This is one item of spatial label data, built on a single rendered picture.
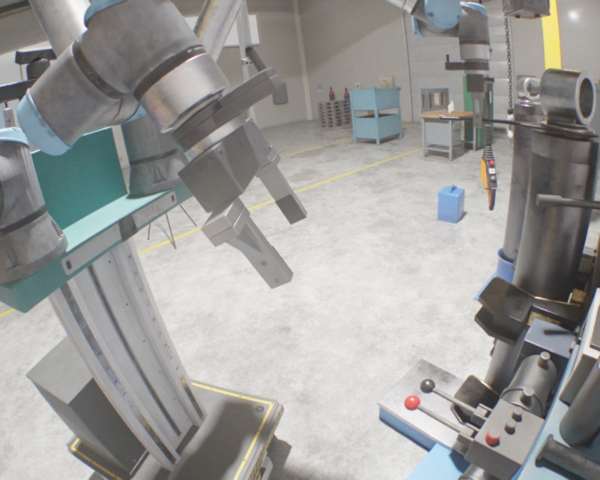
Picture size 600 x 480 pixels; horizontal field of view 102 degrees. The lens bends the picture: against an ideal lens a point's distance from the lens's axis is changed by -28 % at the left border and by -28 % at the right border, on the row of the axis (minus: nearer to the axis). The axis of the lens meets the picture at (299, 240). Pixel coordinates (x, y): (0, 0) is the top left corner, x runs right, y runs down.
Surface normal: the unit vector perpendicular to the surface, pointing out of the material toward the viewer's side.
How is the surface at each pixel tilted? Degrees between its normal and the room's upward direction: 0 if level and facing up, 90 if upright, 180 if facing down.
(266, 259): 97
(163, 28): 77
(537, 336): 0
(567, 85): 70
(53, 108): 103
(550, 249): 90
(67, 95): 109
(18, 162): 85
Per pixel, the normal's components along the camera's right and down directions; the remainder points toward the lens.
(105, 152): 0.95, 0.03
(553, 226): -0.74, 0.37
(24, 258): 0.61, -0.08
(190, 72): 0.49, 0.13
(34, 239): 0.80, -0.22
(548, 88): -0.94, 0.11
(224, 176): -0.13, 0.55
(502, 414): -0.12, -0.90
